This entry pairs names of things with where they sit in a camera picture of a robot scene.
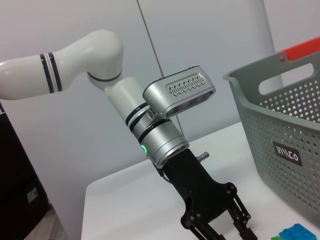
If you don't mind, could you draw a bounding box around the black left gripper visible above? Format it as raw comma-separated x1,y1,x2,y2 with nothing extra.
159,148,259,240

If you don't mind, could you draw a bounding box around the blue square toy brick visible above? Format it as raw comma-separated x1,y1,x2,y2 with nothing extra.
278,223,317,240

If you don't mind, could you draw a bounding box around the grey perforated plastic storage bin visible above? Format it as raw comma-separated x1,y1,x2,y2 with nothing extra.
222,51,320,226

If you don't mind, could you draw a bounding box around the black cabinet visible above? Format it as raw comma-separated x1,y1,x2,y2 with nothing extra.
0,104,50,240

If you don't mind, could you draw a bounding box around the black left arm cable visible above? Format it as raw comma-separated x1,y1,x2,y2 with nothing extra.
152,158,172,185

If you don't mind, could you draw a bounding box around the left wrist camera housing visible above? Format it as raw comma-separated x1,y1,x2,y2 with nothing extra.
142,65,217,119

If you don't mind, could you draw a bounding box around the orange bin handle clip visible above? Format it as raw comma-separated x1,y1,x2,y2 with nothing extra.
277,36,320,63

